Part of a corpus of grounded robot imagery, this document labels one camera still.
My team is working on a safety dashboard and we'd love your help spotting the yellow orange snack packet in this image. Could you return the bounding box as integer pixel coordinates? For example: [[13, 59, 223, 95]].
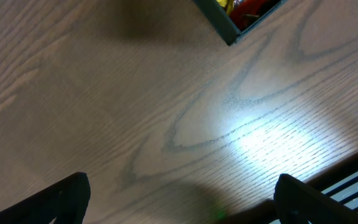
[[216, 0, 238, 15]]

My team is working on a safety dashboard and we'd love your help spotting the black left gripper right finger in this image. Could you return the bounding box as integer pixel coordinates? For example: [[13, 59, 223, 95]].
[[274, 174, 358, 224]]

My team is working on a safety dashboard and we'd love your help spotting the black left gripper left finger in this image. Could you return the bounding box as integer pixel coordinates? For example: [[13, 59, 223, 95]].
[[0, 172, 91, 224]]

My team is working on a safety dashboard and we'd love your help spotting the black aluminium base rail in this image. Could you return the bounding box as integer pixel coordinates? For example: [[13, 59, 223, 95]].
[[268, 160, 358, 224]]

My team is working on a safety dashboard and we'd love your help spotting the dark green open box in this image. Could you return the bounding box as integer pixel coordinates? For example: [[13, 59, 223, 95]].
[[195, 0, 286, 46]]

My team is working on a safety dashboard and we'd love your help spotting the red Hacks candy bag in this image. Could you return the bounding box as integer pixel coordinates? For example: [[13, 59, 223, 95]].
[[226, 0, 280, 30]]

